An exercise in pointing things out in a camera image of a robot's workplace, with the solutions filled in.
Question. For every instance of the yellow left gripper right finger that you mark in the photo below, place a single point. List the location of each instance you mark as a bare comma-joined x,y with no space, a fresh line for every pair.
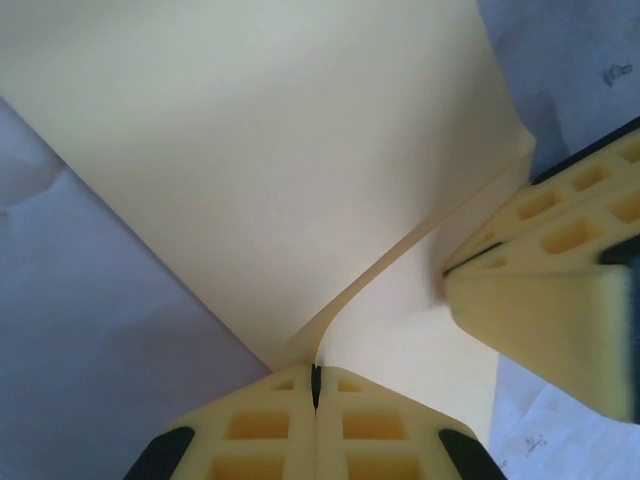
330,435

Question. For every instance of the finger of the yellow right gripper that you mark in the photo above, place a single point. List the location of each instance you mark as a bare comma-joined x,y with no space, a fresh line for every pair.
565,192
540,320

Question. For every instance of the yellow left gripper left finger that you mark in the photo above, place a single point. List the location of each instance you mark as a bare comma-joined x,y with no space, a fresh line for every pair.
300,435

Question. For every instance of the yellow paper sheet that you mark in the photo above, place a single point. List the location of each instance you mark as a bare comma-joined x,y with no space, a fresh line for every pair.
250,150

